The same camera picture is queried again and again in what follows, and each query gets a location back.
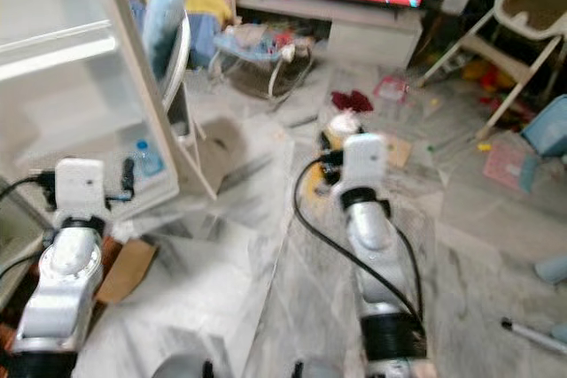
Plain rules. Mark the yellow container white top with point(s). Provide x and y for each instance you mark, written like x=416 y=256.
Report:
x=345 y=123

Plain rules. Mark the grey fridge door with sticker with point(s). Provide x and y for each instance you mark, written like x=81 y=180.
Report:
x=71 y=112

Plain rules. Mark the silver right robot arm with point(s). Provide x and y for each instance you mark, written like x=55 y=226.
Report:
x=372 y=232

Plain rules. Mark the clear bottle blue cap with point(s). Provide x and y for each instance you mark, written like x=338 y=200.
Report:
x=147 y=158

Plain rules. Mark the dark red cloth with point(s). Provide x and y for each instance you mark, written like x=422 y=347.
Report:
x=351 y=100

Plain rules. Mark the small cardboard square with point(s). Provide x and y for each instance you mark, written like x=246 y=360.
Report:
x=399 y=150

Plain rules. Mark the white folding chair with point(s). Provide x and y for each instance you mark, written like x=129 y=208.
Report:
x=180 y=117

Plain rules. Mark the pink plastic item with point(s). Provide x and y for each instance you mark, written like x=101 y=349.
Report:
x=392 y=88

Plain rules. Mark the white television stand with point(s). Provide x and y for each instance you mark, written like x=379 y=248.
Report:
x=372 y=37

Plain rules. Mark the baby bouncer seat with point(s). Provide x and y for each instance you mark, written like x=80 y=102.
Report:
x=261 y=42

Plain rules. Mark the small yellow block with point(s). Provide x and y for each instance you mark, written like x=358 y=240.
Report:
x=485 y=146

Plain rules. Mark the light blue pillow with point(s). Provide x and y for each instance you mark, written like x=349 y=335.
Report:
x=166 y=15

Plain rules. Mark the pink floor mat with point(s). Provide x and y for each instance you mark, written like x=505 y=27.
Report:
x=509 y=167

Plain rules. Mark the yellow orange toy pile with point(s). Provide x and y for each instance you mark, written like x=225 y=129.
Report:
x=492 y=73

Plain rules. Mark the grey robot left leg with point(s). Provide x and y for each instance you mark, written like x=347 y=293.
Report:
x=182 y=367

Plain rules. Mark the grey robot leg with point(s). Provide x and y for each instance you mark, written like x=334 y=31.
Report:
x=306 y=371
x=182 y=367

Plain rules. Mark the grey robot right leg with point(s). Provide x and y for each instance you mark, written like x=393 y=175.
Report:
x=306 y=371

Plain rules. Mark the light blue plastic stool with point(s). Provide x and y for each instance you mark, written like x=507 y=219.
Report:
x=547 y=128

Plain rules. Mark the white baby high chair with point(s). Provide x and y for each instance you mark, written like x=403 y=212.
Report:
x=527 y=33

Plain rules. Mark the pale blue plastic object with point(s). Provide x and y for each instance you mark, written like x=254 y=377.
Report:
x=553 y=269

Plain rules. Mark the grey marker pen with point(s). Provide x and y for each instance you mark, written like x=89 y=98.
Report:
x=532 y=334

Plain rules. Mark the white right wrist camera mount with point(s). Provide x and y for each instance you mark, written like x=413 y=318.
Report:
x=366 y=161

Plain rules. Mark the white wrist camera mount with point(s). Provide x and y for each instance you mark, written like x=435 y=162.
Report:
x=366 y=161
x=80 y=188

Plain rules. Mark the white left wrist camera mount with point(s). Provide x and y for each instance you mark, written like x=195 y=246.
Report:
x=80 y=188

